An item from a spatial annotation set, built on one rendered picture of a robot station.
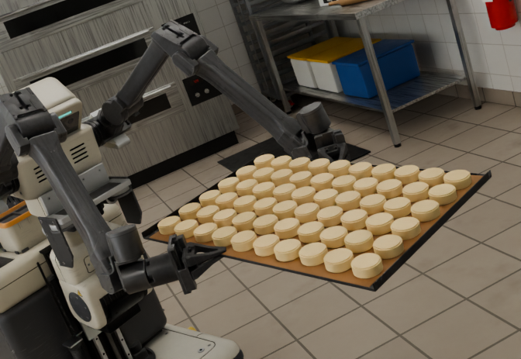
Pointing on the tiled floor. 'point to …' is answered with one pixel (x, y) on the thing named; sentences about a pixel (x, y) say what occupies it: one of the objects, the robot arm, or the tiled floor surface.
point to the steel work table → (416, 86)
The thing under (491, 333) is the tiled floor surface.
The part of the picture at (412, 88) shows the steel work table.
